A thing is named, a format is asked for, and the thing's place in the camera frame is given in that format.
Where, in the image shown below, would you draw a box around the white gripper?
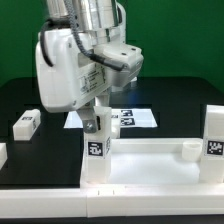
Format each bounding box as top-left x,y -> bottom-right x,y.
36,29 -> 143,133

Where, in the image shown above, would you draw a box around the white desk top tray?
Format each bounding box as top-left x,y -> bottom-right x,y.
79,137 -> 224,190

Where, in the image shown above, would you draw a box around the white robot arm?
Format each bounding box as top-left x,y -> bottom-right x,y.
36,0 -> 143,133

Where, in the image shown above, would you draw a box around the white marker sheet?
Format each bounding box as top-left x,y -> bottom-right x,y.
64,108 -> 157,128

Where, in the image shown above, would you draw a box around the white left barrier block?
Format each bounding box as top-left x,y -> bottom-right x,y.
0,143 -> 8,170

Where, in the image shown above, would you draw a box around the black cables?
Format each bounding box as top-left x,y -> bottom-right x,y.
39,0 -> 129,72

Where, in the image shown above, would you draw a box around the white front barrier rail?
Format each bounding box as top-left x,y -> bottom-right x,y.
0,184 -> 224,219

